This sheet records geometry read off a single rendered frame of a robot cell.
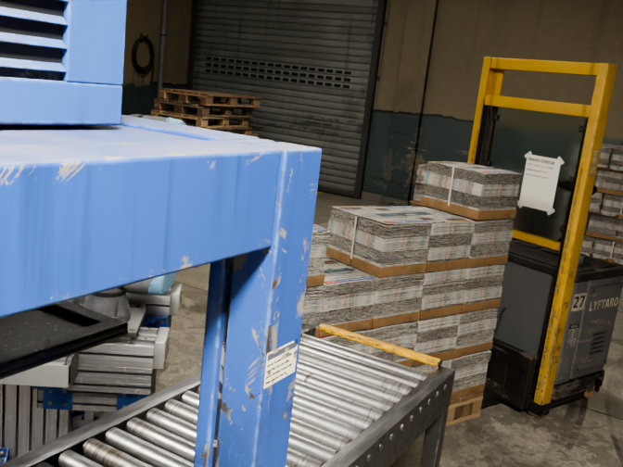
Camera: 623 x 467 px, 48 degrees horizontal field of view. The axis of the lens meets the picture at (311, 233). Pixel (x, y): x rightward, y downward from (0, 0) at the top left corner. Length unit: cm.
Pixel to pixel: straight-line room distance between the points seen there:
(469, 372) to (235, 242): 310
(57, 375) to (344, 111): 850
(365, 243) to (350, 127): 729
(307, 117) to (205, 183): 1007
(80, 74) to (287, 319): 32
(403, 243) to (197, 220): 248
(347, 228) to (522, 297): 134
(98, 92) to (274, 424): 40
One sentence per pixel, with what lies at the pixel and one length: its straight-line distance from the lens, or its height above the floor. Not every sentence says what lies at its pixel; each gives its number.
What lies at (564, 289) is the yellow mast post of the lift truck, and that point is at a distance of 375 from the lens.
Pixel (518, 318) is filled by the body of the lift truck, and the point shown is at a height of 45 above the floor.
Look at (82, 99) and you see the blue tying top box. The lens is 72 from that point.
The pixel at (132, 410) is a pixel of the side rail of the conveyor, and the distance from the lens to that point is 178.
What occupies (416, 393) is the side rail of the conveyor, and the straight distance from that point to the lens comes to 202.
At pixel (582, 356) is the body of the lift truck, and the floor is 30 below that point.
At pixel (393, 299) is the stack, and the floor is 72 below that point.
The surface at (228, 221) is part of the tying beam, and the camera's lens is 62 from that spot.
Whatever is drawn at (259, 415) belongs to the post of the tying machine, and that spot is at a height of 127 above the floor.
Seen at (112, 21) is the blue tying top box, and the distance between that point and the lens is 74.
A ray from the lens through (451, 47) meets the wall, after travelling 980.
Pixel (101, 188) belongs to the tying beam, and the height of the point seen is 153.
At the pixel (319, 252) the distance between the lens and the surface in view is 271.
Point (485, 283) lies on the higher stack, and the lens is 354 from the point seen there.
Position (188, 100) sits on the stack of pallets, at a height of 119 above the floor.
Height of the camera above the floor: 162
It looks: 12 degrees down
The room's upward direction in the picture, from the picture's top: 6 degrees clockwise
